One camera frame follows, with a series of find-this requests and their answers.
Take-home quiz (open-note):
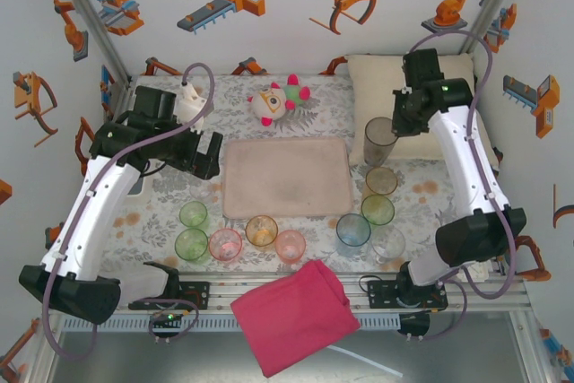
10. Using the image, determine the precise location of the white pink green plush toy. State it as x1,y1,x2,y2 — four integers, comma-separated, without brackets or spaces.
247,73,311,127

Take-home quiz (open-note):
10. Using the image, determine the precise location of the aluminium table rail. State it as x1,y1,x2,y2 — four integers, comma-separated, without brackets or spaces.
42,271,533,318

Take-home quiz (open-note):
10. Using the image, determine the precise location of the aluminium frame post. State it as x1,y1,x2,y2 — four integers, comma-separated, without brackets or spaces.
460,0,535,56
44,0,134,88

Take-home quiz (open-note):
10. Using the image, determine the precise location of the thin white strip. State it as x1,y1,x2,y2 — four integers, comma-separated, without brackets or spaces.
329,345,404,378

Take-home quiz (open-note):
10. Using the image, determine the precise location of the small black controller board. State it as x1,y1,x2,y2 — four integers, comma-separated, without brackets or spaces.
150,309,185,326

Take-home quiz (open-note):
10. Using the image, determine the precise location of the tall grey transparent glass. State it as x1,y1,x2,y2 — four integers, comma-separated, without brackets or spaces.
363,117,399,168

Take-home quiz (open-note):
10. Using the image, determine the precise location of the tall clear transparent glass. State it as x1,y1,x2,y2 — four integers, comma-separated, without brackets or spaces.
370,225,407,266

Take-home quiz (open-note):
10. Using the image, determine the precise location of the short orange transparent glass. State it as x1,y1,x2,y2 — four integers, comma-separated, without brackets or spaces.
245,214,280,248

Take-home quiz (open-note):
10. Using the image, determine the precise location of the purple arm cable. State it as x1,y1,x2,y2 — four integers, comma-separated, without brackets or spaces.
401,29,517,343
41,62,215,362

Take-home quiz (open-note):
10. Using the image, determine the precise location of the cream pillow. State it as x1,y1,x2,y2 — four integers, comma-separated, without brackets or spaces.
344,53,501,167

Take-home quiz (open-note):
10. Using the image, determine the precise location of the short green transparent glass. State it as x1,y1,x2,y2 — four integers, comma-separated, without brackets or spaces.
178,201,210,230
174,227,210,262

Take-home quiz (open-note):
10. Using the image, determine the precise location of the tall blue transparent glass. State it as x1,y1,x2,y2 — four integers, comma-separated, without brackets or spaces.
335,213,372,258

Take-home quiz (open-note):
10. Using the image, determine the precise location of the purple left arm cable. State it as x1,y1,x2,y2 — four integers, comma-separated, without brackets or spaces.
41,62,215,362

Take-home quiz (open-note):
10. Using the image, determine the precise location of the tall orange transparent glass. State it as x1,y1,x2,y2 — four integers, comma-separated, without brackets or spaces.
363,166,399,199

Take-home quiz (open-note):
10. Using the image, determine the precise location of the beige mat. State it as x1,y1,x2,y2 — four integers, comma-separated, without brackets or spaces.
222,135,355,219

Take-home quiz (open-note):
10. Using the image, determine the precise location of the tall green transparent glass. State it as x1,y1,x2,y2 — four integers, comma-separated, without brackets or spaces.
361,194,396,226

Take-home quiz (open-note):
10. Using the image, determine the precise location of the short salmon transparent glass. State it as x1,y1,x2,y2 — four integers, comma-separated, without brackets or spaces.
274,229,308,264

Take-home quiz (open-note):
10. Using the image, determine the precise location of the red folded cloth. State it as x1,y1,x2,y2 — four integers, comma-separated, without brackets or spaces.
230,259,362,379

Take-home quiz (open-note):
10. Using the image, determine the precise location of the white slotted cable duct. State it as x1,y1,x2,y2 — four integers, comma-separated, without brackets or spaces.
60,313,403,333

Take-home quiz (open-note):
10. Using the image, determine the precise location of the short pink transparent glass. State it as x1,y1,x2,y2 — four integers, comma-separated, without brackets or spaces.
208,228,244,262

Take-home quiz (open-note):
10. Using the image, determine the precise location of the white grey tissue box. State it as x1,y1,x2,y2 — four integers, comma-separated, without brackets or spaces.
127,176,147,198

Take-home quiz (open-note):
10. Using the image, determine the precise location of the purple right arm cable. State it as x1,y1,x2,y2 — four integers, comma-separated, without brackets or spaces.
401,29,517,343

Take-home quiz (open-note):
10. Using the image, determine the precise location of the floral patterned tablecloth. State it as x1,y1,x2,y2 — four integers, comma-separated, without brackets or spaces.
84,73,499,274

